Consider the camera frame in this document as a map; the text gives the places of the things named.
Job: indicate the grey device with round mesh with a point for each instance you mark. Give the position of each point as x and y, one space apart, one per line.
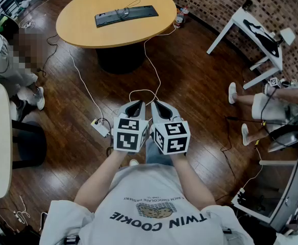
284 140

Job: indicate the white power strip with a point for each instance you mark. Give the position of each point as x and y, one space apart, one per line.
100 129

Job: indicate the white side table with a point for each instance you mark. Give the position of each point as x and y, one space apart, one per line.
241 19

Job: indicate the clear plastic bottle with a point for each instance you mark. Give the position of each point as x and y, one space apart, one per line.
185 11

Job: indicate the black keyboard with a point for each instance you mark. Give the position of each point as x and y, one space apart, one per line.
138 13

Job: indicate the black round table pedestal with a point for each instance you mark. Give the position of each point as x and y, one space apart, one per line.
121 60

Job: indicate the clear bottle red label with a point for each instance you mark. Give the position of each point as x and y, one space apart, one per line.
180 18

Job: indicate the black office chair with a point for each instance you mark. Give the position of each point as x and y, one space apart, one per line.
8 27

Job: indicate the person's right forearm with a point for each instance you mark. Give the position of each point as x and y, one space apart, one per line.
192 180

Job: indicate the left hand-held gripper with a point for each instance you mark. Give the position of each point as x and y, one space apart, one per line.
128 139

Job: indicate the white open-front cabinet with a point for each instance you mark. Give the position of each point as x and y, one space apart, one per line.
289 193

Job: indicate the black bag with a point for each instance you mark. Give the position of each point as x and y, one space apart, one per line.
263 38

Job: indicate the person's left white shoe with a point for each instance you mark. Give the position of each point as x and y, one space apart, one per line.
133 162

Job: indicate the person's blue jeans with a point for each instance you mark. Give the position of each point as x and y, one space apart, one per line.
156 154

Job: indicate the person's white printed t-shirt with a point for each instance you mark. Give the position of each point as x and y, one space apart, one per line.
149 187

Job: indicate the small black box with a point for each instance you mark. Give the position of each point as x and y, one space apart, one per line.
247 4

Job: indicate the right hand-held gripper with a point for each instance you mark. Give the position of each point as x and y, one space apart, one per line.
173 139

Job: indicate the person's left forearm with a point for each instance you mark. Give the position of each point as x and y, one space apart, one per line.
100 180

